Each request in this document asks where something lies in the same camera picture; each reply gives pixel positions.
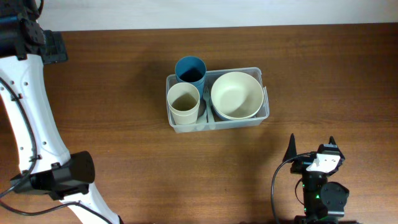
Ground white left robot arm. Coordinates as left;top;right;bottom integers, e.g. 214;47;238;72
1;0;121;223

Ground cream cup front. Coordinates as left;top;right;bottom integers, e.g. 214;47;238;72
171;110;198;125

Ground white plastic fork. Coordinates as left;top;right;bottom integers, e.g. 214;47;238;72
203;87;215;130

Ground white plastic knife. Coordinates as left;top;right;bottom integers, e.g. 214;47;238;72
196;109;207;131

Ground blue cup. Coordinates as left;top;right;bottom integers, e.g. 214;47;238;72
196;81;205;98
175;56;207;85

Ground cream bowl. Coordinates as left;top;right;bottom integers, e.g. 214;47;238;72
213;105;262;121
210;72;263;114

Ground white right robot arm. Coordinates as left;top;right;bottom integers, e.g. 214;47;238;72
282;134;349;223

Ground clear plastic storage container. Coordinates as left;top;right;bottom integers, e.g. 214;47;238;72
167;67;270;133

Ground cream cup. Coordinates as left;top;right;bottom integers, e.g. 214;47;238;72
167;82;200;116
171;110;198;125

